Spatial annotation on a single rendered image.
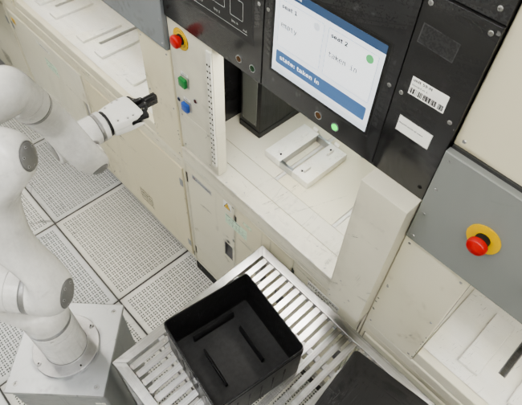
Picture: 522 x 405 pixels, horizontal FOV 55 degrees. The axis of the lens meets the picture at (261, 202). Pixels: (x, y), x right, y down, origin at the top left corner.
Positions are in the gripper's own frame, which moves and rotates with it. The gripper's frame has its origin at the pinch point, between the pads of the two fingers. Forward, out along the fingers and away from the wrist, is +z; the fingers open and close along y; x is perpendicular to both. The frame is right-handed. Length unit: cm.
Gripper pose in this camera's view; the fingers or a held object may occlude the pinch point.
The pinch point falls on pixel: (150, 100)
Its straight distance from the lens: 154.0
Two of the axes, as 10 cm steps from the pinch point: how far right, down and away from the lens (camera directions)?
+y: 6.8, 5.9, -4.2
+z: 7.3, -5.3, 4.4
